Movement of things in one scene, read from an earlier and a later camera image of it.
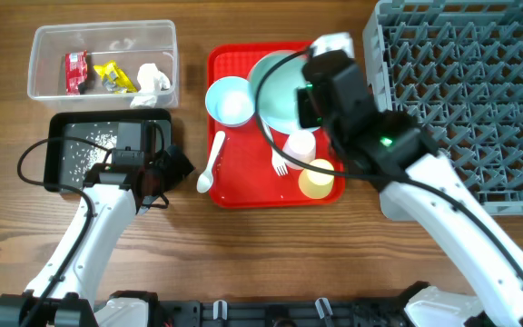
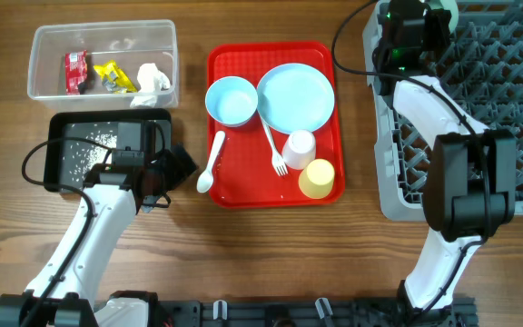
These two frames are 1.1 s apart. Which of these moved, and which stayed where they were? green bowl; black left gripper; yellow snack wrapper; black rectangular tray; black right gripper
Moved: black right gripper; green bowl
Stayed: yellow snack wrapper; black rectangular tray; black left gripper
